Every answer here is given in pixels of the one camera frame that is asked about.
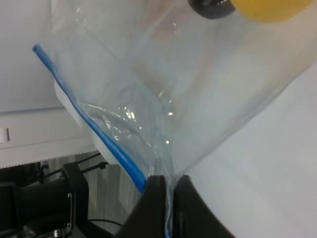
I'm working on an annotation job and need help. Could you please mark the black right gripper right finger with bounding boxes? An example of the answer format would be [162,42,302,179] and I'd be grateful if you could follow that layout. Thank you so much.
[172,176,234,238]

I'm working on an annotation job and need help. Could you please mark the purple eggplant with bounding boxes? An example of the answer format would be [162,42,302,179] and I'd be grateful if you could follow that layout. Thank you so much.
[188,0,235,19]

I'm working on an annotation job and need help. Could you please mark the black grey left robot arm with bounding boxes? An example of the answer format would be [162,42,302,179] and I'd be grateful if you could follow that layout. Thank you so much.
[0,162,114,238]

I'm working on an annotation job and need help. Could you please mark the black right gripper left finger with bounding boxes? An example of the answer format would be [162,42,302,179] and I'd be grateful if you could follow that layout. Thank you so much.
[115,176,166,238]

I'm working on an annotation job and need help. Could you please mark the yellow pear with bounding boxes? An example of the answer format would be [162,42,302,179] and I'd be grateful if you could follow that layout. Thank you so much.
[231,0,313,23]

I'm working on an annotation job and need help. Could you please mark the clear zip bag blue seal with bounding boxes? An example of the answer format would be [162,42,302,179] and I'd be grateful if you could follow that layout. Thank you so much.
[33,0,317,238]

